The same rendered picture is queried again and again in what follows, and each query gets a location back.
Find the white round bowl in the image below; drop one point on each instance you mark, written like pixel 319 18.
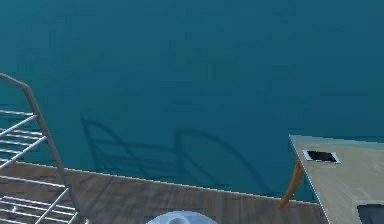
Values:
pixel 181 218

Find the black flat tablet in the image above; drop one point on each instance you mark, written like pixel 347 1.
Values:
pixel 321 156

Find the pale grey wooden table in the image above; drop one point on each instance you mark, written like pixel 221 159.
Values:
pixel 346 181

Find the dark grey box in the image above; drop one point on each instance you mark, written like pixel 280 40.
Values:
pixel 372 214

